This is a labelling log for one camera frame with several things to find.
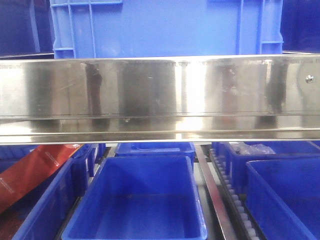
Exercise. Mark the blue bin centre rear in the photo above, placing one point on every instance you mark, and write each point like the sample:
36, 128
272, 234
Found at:
156, 149

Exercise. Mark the blue bin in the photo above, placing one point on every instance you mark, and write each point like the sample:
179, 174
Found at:
236, 164
40, 214
140, 198
283, 197
156, 149

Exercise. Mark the blue bin right rear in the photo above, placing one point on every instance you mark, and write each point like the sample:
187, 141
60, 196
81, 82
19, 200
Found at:
236, 164

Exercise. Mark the stainless steel shelf beam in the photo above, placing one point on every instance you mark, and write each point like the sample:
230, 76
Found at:
160, 99

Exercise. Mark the blue bin centre front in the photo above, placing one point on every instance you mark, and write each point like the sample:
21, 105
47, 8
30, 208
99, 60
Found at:
140, 198

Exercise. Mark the large blue crate upper shelf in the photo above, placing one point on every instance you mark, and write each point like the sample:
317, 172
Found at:
165, 28

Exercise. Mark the blue bin right front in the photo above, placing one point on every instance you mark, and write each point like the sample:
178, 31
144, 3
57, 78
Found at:
283, 197

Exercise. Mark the blue bin left front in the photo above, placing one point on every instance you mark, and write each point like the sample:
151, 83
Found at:
40, 214

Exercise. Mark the clear plastic bag of parts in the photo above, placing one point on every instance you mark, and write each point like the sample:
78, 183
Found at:
242, 148

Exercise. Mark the red foil pouch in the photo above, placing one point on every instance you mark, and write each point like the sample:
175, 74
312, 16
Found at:
32, 170

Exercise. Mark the black roller track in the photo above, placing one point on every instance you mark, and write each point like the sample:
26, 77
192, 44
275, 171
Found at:
245, 225

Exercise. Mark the chrome bolt on beam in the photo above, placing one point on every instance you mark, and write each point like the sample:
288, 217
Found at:
309, 79

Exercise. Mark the dark blue crate upper left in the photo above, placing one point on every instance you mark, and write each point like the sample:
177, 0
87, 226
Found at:
26, 27

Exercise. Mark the dark blue crate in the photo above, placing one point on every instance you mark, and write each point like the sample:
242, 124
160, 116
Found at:
300, 26
26, 27

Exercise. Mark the dark blue crate upper right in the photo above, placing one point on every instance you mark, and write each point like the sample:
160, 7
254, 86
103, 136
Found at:
300, 26

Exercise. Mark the steel divider rail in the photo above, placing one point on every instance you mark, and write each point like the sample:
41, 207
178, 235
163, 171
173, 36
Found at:
225, 225

